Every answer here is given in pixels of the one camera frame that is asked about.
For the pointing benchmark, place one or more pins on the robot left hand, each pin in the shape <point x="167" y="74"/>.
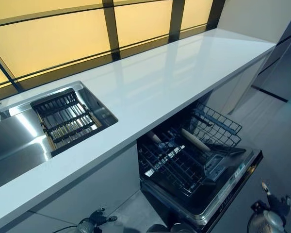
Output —
<point x="99" y="217"/>

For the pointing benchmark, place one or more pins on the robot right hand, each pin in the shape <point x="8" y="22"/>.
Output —
<point x="279" y="205"/>

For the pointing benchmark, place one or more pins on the cream bowl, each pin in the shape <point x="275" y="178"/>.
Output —
<point x="156" y="138"/>

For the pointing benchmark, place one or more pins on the beige round plate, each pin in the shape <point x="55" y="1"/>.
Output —
<point x="196" y="141"/>

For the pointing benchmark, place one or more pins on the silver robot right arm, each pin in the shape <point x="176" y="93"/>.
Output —
<point x="269" y="222"/>

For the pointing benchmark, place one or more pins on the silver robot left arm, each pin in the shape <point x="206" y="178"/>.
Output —
<point x="86" y="227"/>

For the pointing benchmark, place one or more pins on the black dishwasher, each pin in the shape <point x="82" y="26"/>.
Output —
<point x="232" y="179"/>

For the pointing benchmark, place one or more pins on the robot right leg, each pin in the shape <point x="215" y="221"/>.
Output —
<point x="182" y="228"/>

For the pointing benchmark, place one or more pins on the black sink drain rack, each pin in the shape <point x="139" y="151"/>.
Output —
<point x="63" y="119"/>

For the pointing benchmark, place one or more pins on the stainless steel sink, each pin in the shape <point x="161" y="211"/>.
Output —
<point x="12" y="136"/>

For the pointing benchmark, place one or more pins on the white cabinet panel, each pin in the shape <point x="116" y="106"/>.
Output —
<point x="240" y="87"/>

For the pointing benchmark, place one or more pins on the grey tall cabinet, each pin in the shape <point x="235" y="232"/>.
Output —
<point x="281" y="60"/>

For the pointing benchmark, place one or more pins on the amber window with dark frame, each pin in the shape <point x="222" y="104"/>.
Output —
<point x="63" y="41"/>

